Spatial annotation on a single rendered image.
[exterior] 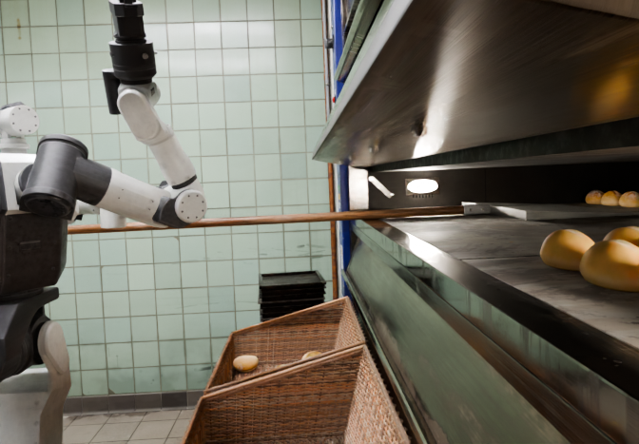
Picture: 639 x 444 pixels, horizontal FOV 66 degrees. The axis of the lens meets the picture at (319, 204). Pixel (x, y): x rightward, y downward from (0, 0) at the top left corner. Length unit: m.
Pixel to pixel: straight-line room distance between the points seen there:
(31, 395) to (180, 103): 1.99
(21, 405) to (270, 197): 1.86
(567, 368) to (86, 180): 0.93
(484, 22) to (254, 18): 2.82
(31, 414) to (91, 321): 1.88
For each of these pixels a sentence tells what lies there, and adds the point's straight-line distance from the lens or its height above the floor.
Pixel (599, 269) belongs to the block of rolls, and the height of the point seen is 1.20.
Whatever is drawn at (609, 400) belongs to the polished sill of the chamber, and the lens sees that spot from 0.40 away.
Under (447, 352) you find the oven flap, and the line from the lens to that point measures 0.81.
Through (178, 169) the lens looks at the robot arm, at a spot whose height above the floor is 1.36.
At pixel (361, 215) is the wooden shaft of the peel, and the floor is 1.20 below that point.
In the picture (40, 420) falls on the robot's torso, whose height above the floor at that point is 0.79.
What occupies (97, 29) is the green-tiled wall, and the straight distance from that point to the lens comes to 3.22.
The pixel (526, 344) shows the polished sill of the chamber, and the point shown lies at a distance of 0.51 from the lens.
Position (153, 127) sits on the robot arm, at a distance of 1.13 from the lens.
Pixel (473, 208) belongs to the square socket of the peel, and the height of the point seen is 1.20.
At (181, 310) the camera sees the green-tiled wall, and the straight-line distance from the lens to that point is 3.07.
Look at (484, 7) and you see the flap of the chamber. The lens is 0.24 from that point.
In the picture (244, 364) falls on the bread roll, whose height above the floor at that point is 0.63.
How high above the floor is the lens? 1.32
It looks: 3 degrees down
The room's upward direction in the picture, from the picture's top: 2 degrees counter-clockwise
